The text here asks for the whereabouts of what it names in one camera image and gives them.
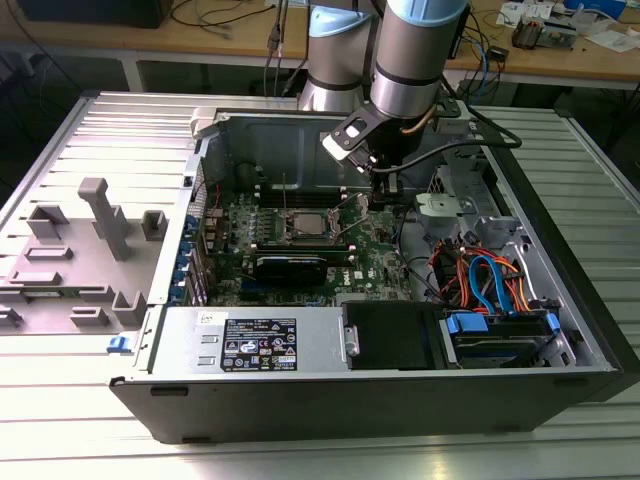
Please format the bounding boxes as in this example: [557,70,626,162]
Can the silver power supply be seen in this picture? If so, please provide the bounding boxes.
[149,305,349,374]

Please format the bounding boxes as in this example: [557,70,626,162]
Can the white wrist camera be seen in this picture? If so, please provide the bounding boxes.
[321,112,379,175]

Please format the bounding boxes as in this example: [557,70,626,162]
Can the blue flat wire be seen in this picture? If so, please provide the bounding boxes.
[469,254,519,316]

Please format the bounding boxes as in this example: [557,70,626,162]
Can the white paper sheet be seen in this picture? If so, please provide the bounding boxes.
[584,29,640,54]

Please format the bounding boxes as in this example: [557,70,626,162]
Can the green circuit board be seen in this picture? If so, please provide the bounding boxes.
[542,19,581,50]

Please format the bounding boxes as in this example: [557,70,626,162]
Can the large black computer box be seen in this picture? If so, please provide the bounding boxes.
[19,0,174,29]

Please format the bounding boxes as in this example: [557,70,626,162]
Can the CPU socket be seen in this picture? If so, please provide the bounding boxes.
[284,207,344,242]

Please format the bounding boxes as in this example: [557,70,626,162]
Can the green motherboard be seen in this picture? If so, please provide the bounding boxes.
[202,187,426,307]

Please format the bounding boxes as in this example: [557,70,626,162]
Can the black graphics card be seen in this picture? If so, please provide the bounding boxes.
[252,254,329,287]

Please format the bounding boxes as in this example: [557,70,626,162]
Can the black camera cable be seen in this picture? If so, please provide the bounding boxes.
[372,107,524,175]

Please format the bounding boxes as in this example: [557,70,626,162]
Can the silver CPU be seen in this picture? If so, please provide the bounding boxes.
[293,212,327,236]

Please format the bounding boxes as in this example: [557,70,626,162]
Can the silver metal bracket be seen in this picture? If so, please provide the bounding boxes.
[413,192,474,226]

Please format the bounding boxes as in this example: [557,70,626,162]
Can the black open PC case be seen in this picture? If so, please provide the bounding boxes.
[108,107,640,446]

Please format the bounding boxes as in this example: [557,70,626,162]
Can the white printed papers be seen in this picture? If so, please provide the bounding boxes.
[497,0,566,26]

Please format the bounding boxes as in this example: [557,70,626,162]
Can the wooden desk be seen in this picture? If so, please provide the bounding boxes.
[0,0,640,94]

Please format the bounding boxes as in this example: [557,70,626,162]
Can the grey case latch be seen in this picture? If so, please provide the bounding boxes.
[191,107,221,141]

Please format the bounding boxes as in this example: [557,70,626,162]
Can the grey parts rack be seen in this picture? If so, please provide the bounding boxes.
[0,177,169,336]

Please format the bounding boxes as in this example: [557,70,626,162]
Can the metal heat sink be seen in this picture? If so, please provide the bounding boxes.
[512,13,544,50]

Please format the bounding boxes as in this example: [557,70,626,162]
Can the red orange wire bundle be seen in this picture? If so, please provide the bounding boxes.
[430,239,476,306]

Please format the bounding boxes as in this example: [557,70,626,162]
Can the black RAM slot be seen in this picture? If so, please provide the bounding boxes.
[254,183,349,197]
[254,193,349,209]

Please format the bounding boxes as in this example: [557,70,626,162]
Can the blue cable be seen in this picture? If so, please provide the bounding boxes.
[472,37,504,104]

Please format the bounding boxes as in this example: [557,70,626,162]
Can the hard disk in blue carrier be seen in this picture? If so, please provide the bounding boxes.
[438,309,561,369]

